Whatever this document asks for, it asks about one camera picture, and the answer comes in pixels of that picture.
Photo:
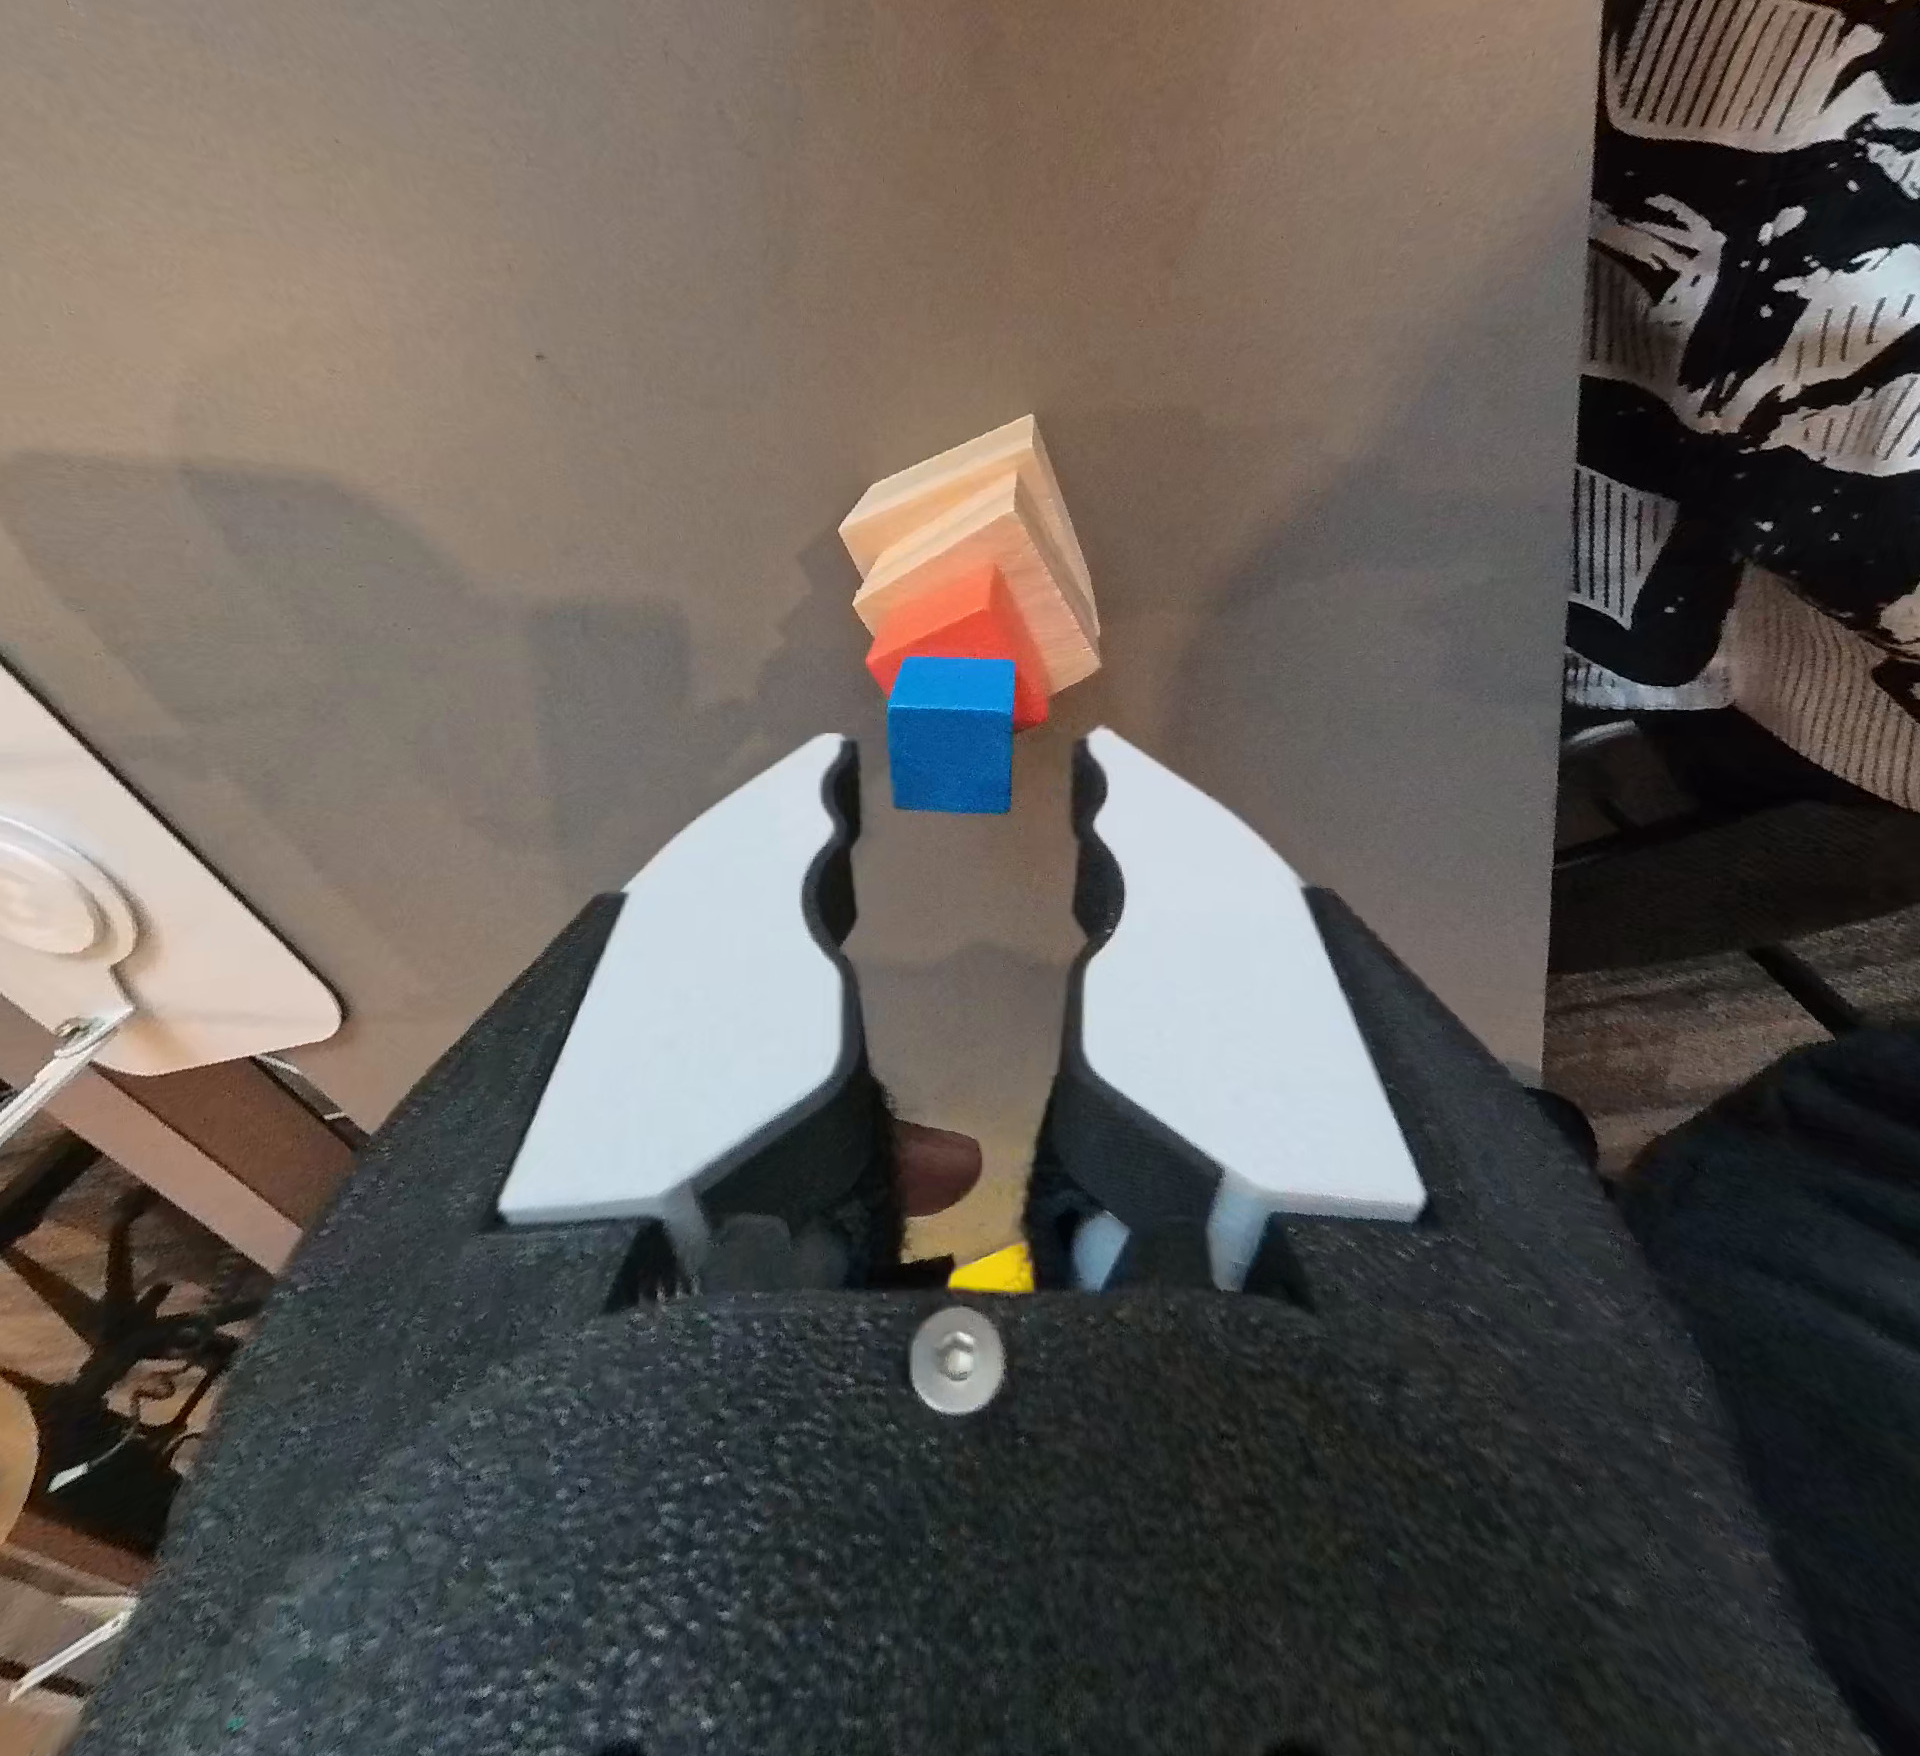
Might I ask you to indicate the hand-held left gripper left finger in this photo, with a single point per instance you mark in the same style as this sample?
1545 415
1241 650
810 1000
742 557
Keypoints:
690 1037

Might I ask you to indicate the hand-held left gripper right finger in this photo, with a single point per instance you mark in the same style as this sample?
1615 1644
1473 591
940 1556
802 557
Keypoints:
1247 1022

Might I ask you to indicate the tiny blue cube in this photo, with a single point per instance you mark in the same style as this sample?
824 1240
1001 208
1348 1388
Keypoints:
952 737

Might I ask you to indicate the small red cube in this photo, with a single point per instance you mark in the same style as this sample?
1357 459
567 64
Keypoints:
954 633

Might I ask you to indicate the medium wooden cube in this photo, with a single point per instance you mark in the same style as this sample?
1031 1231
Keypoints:
976 557

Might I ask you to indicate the large wooden cube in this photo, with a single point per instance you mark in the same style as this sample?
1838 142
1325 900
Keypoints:
1007 482

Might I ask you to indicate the yellow plastic bin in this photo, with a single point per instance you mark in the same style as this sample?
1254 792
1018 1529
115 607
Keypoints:
994 1275

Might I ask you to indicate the black office chair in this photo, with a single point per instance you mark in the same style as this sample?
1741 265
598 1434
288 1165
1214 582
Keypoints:
1726 856

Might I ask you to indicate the white document stand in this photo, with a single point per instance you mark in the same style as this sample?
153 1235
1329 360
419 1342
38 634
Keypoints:
150 917

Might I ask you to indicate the person's printed shirt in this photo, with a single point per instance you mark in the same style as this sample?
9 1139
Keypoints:
1770 287

